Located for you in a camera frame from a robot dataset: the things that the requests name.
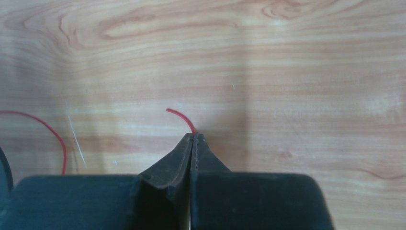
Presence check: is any thin red wire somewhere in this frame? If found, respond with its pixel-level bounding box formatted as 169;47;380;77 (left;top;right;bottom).
0;108;197;176

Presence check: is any black cable spool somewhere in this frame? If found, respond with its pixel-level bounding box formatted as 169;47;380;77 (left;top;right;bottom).
0;149;14;202

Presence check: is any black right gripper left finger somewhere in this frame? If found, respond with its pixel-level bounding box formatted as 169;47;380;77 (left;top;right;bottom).
0;133;194;230

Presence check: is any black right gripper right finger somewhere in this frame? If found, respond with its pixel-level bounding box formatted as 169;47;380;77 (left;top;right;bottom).
190;134;334;230

